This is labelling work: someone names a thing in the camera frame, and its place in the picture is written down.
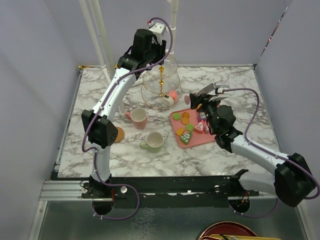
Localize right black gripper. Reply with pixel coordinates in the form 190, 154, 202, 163
190, 92, 222, 133

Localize pink-handled metal tongs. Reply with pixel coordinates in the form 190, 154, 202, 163
184, 82, 230, 105

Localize pink serving tray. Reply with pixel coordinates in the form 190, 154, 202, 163
169, 108, 215, 149

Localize three-tier glass dessert stand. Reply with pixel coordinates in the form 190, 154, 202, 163
141, 55, 183, 110

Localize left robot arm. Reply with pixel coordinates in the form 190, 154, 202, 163
81, 23, 167, 198

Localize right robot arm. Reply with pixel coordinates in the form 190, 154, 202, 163
187, 93, 320, 207

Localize toy purple cake slice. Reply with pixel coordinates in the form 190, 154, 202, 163
197, 112, 207, 122

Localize toy brown chip cookie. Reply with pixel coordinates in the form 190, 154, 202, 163
182, 112, 190, 118

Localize toy orange round cookie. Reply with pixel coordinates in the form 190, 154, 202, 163
181, 117, 190, 125

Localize toy green macaron lower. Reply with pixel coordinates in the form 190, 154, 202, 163
185, 123, 194, 132

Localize toy green macaron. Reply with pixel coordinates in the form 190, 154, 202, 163
185, 123, 194, 132
172, 112, 181, 121

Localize toy green macaron upper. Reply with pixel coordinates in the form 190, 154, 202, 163
172, 112, 181, 121

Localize toy yellow cracker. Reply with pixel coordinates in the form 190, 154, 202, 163
175, 127, 185, 137

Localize toy green cake slice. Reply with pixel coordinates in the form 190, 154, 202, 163
179, 132, 193, 145

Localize green mug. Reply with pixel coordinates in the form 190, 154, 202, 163
139, 131, 164, 153

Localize pink mug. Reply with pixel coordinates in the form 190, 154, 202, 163
125, 107, 148, 129

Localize red round tray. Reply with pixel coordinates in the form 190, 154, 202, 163
198, 221, 258, 240

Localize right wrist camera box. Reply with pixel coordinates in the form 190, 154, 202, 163
209, 92, 230, 102

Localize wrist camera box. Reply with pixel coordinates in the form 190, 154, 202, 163
209, 92, 230, 102
149, 23, 167, 41

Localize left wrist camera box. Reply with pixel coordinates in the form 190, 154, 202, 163
149, 23, 167, 41

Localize white pvc pipe frame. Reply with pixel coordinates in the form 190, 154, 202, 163
79, 0, 180, 116

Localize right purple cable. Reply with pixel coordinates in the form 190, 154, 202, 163
228, 87, 320, 218

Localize purple cable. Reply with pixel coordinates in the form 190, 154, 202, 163
228, 87, 320, 218
81, 16, 175, 221

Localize yellow-handled tool at wall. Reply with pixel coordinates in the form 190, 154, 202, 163
78, 65, 100, 69

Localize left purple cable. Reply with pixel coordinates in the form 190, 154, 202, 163
81, 16, 175, 221

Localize aluminium rail base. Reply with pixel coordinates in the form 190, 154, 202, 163
39, 172, 276, 201

